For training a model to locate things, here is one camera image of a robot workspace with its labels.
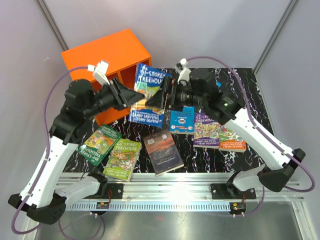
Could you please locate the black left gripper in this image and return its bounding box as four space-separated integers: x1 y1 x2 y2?
82 76 145 119

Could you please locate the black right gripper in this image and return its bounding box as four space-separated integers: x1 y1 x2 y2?
145 77 207 112

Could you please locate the blue 91-storey treehouse book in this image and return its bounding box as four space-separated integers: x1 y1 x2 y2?
128 63 170 128

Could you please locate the lime 65-storey treehouse book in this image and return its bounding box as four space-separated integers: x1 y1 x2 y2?
103 138 142 182

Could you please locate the green 104-storey treehouse book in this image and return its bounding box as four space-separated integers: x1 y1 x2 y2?
77 124 122 167

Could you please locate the dark purple novel book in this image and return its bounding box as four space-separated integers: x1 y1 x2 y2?
143 130 184 176

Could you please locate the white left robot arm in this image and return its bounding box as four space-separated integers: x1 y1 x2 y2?
8 78 145 225

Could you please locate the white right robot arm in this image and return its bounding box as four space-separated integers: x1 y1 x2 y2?
145 68 306 199

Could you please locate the bright blue paperback book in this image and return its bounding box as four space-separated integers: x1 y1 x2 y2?
169 106 195 134

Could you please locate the orange two-compartment shelf box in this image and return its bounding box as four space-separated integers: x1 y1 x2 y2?
61 29 151 126

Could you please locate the teal 26-storey treehouse book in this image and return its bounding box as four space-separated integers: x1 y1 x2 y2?
216 81 222 88

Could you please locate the black marble-pattern mat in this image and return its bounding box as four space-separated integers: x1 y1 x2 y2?
63 66 273 173

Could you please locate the purple 52-storey treehouse book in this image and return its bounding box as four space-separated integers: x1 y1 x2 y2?
193 112 220 149

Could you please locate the orange 78-storey treehouse book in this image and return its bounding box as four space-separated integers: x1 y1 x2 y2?
219 125 247 153

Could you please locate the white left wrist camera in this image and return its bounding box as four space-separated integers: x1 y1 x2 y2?
87 60 110 86

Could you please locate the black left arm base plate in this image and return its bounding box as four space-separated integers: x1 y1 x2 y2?
101 183 124 200

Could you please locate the aluminium mounting rail frame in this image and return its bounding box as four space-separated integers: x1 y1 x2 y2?
66 173 304 214

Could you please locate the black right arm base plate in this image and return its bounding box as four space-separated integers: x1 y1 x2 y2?
209 183 257 200

